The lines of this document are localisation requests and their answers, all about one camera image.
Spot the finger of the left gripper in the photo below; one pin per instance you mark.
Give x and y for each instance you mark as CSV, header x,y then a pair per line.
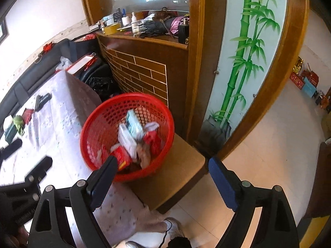
x,y
10,149
38,173

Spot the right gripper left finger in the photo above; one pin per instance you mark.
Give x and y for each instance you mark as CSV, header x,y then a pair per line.
x,y
100,181

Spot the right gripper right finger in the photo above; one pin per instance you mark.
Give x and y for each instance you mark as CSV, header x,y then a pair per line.
x,y
227,183

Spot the torn red cigarette box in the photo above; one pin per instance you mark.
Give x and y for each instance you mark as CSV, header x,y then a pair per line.
x,y
123,158

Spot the white medicine box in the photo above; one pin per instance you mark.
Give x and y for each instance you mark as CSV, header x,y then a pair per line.
x,y
127,141

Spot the dark red snack wrapper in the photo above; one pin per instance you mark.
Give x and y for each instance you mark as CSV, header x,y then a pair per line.
x,y
143,152

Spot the teal wet wipes pack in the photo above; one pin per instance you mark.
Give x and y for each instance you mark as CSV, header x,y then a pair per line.
x,y
134,126

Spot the dark green tissue box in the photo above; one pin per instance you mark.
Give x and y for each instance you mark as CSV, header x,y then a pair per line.
x,y
9,129

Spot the green crumpled bag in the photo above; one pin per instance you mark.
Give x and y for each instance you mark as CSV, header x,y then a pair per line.
x,y
19,124

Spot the red packet near tissue box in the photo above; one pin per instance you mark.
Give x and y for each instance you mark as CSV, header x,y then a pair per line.
x,y
27,114

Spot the black leather sofa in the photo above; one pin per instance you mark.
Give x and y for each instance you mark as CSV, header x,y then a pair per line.
x,y
39,73

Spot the wooden stool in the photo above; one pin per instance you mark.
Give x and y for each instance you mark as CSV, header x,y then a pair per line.
x,y
183,167

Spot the black folded object on table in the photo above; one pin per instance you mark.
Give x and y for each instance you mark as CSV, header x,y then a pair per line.
x,y
41,101

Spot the red plastic mesh basket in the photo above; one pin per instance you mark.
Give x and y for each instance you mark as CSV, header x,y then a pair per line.
x,y
100,132

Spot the white sneaker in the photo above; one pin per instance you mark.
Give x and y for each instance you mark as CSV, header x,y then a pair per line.
x,y
173,228

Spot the black bag beside sofa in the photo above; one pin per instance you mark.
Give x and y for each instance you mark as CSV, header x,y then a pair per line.
x,y
98,75

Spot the white plastic bag on sofa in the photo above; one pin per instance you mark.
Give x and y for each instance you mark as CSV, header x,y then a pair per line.
x,y
64,64

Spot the red framed white box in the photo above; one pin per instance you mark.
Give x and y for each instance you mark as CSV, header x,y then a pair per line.
x,y
82,63

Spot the wooden brick-pattern cabinet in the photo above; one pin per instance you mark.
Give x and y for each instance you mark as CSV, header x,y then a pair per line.
x,y
180,75

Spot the red gift boxes on floor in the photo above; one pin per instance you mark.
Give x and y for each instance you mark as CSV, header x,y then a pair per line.
x,y
305,79

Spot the yellow tape roll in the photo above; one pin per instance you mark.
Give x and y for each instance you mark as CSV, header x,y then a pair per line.
x,y
111,29

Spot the bamboo painted glass panel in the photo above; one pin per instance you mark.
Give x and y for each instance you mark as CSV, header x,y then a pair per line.
x,y
252,32

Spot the white dropper bottle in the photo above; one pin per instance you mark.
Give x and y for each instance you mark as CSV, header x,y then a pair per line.
x,y
135,25

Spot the black folded umbrella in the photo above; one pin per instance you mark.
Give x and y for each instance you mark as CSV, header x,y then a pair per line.
x,y
156,27

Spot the pink patterned umbrella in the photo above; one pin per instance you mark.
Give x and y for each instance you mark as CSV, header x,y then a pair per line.
x,y
176,22

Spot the framed wall picture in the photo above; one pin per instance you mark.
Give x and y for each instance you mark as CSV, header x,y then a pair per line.
x,y
3,31

